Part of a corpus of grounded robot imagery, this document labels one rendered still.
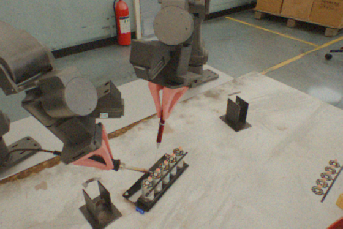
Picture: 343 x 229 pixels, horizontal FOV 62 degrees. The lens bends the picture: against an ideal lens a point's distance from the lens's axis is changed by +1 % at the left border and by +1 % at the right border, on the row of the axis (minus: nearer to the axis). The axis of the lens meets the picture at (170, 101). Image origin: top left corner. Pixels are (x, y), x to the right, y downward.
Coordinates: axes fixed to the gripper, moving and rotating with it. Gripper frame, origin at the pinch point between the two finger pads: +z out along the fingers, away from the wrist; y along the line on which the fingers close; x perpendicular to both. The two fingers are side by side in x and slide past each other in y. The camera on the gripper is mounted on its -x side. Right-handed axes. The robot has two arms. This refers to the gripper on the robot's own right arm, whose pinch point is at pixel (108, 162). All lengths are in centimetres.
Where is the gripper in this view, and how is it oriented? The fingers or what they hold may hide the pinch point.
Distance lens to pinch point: 59.4
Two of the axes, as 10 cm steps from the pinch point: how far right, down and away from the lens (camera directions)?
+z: 4.8, 6.9, 5.5
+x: -8.6, 4.9, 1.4
